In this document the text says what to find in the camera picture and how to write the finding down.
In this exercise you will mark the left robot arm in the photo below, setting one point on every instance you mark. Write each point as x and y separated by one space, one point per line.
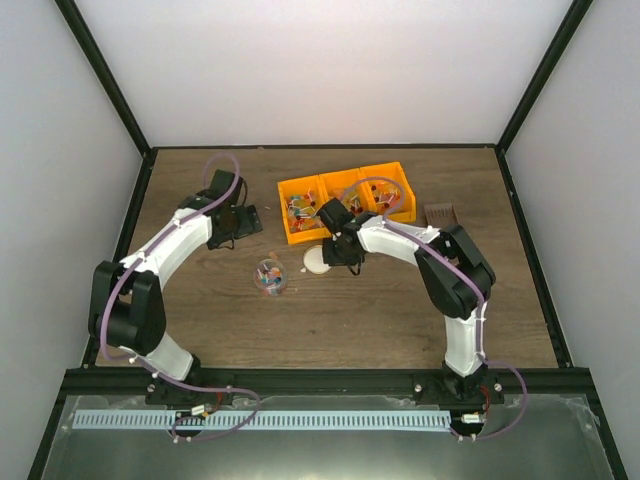
127 308

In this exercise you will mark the gold jar lid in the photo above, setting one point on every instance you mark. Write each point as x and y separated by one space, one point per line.
313 260

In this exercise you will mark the clear plastic jar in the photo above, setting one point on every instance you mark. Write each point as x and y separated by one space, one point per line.
270 277

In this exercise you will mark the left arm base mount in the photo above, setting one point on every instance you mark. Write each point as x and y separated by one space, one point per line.
162 392

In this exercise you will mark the black aluminium frame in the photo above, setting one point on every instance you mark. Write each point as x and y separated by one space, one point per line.
565 379

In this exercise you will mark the brown plastic scoop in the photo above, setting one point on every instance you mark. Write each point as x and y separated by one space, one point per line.
440 215

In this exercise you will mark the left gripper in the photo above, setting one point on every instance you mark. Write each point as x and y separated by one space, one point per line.
249 225

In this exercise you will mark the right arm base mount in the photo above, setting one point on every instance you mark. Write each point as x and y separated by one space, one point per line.
448 390

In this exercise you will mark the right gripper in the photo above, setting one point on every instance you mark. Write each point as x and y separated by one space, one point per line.
331 260

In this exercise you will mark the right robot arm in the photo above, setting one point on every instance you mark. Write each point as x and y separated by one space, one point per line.
457 277

